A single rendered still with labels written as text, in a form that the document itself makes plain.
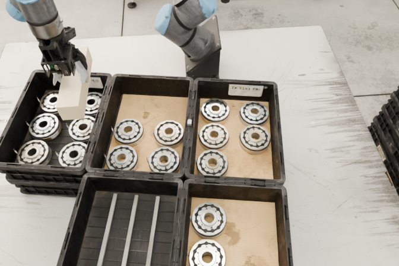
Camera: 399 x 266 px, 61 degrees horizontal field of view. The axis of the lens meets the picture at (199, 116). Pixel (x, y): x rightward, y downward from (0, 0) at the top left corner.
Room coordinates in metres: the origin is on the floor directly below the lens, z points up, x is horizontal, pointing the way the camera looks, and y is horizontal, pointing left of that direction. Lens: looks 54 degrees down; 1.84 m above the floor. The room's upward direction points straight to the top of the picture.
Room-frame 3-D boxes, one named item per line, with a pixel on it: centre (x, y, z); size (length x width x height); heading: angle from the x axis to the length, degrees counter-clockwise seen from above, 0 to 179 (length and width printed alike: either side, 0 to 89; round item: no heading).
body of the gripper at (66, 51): (0.65, 0.37, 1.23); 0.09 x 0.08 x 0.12; 5
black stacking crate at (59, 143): (0.66, 0.48, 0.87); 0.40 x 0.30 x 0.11; 176
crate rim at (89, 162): (0.64, 0.18, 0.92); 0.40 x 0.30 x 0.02; 176
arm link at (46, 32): (0.66, 0.37, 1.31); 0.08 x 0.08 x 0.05
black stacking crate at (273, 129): (0.62, -0.12, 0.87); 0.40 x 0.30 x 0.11; 176
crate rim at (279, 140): (0.62, -0.12, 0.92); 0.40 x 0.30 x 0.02; 176
